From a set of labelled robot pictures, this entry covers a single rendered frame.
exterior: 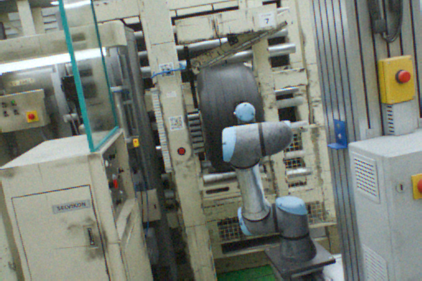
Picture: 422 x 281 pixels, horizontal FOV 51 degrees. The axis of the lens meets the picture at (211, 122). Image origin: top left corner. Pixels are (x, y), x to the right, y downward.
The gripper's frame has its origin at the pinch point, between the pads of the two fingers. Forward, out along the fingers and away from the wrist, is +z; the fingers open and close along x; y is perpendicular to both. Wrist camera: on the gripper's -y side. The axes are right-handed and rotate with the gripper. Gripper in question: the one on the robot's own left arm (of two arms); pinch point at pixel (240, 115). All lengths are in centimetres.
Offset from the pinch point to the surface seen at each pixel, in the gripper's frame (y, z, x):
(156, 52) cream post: 40, 17, 37
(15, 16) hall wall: 300, 864, 427
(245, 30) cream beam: 48, 43, -15
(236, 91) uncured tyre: 12.4, 4.2, -0.7
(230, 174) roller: -30.9, 18.7, 9.1
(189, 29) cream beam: 54, 42, 18
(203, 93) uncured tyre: 14.1, 7.5, 15.9
